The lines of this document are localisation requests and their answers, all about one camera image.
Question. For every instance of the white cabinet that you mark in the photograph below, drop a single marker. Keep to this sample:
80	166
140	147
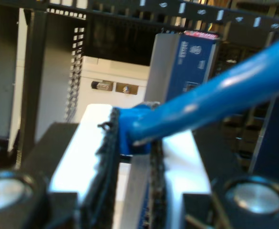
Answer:
106	71

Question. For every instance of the blue network switch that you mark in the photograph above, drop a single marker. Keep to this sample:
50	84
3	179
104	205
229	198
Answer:
194	62

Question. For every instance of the black equipment rack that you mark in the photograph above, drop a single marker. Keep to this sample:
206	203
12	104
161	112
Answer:
129	10

